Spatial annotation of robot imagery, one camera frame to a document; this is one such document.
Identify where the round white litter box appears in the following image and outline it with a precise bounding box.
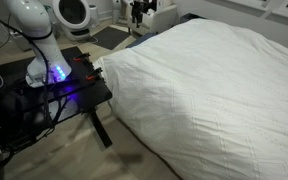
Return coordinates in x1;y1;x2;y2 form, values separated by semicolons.
52;0;92;42

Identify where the black robot table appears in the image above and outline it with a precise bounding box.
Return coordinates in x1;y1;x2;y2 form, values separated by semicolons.
0;46;114;149

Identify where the tall white appliance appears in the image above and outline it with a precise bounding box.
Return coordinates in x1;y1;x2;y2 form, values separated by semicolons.
112;0;122;24

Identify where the dark floor mat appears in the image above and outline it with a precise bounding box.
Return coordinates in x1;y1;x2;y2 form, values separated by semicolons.
91;25;132;51

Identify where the orange black clamp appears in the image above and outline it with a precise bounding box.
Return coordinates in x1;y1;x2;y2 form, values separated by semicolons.
73;52;92;63
85;67;104;81

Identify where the blue hard suitcase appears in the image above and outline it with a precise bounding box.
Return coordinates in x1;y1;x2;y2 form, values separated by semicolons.
126;32;157;49

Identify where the small white bin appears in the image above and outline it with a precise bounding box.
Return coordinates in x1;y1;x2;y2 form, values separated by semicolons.
88;4;100;28

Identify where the white patterned duvet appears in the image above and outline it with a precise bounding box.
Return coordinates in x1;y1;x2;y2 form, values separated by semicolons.
93;18;288;180

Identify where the beige armchair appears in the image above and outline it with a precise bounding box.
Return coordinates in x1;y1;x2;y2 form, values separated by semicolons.
127;3;180;37

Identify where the dark ottoman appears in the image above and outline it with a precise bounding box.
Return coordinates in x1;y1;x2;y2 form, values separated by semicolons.
179;12;207;23

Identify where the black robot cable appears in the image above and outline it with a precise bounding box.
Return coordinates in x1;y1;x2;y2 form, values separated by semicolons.
0;0;68;141

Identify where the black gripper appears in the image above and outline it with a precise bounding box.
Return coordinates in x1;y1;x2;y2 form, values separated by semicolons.
131;0;145;29

